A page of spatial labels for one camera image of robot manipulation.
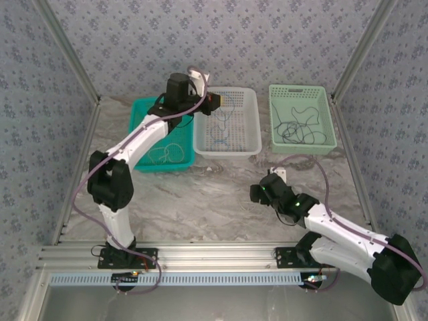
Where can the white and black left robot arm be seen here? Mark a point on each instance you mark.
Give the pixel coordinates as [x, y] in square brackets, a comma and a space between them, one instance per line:
[120, 220]

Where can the white plastic basket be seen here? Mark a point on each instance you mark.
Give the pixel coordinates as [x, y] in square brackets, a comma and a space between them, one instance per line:
[240, 133]

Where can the small black controller board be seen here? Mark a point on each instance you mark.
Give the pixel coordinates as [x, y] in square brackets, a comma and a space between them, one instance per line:
[312, 280]
[125, 278]

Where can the teal plastic basket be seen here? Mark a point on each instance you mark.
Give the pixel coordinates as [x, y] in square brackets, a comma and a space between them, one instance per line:
[180, 133]

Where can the aluminium frame rail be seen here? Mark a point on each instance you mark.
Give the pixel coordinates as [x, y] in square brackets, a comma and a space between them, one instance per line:
[214, 255]

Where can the aluminium side rail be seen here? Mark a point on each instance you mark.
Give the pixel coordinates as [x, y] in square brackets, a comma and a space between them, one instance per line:
[78, 167]
[354, 167]

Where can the pale green plastic basket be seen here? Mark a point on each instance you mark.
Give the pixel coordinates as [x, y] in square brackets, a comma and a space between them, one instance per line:
[287, 95]

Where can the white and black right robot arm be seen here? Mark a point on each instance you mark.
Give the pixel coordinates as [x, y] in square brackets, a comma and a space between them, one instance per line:
[347, 257]

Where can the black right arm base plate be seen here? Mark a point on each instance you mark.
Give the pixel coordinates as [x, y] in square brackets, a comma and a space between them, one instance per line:
[284, 259]

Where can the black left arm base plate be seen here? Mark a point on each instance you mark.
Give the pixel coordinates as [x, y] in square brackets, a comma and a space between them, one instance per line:
[150, 257]

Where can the aluminium corner post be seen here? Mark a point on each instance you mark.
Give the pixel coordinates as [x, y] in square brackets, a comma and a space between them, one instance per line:
[68, 50]
[361, 50]

